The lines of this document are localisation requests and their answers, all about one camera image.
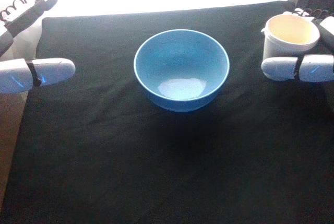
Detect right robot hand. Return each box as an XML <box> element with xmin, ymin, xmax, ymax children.
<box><xmin>261</xmin><ymin>7</ymin><xmax>334</xmax><ymax>82</ymax></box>

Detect white plastic cup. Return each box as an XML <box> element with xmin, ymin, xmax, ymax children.
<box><xmin>261</xmin><ymin>14</ymin><xmax>320</xmax><ymax>62</ymax></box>

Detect blue bowl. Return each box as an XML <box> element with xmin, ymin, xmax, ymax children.
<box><xmin>133</xmin><ymin>29</ymin><xmax>230</xmax><ymax>112</ymax></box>

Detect black table cloth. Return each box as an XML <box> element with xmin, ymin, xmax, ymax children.
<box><xmin>0</xmin><ymin>0</ymin><xmax>334</xmax><ymax>224</ymax></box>

